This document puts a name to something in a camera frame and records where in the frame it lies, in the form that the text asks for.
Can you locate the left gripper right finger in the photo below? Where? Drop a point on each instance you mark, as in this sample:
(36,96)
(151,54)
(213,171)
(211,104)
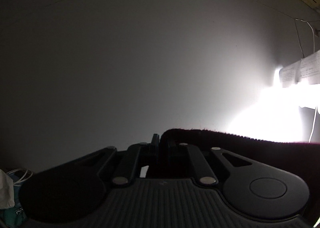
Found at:
(190,163)

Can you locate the paper covered lamp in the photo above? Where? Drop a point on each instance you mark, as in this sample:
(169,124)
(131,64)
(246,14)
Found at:
(304,72)

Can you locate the dark red knit sweater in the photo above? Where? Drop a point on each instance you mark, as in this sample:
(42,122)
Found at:
(301,159)

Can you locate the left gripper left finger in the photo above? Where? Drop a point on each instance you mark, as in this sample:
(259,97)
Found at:
(129,165)

